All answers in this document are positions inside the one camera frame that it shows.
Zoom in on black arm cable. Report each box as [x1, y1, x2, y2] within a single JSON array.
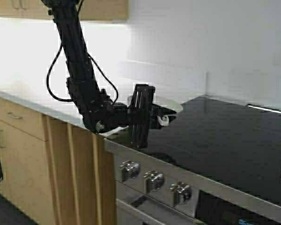
[[46, 43, 119, 105]]

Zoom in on right chrome stove knob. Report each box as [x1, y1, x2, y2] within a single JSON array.
[[170, 181, 192, 207]]

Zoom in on chrome stove knob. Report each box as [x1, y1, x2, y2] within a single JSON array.
[[143, 171, 164, 194], [119, 160, 141, 182], [170, 181, 192, 207]]

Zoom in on small white frying pan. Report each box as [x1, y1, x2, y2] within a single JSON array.
[[126, 94, 184, 128]]

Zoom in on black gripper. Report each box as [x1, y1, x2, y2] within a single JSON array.
[[128, 84, 177, 149]]

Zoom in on left chrome stove knob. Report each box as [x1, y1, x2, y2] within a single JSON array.
[[119, 160, 141, 182]]

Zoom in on wooden base cabinet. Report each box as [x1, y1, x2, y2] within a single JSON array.
[[0, 97, 117, 225]]

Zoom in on middle chrome stove knob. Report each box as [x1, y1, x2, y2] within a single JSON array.
[[143, 171, 164, 194]]

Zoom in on wooden upper wall cabinet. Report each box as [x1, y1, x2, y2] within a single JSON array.
[[0, 0, 129, 21]]

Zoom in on stainless steel oven range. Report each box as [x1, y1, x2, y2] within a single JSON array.
[[104, 95, 281, 225]]

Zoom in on black glass cooktop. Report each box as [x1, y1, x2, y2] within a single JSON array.
[[139, 97, 281, 206]]

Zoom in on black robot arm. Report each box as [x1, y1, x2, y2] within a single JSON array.
[[42, 0, 177, 149]]

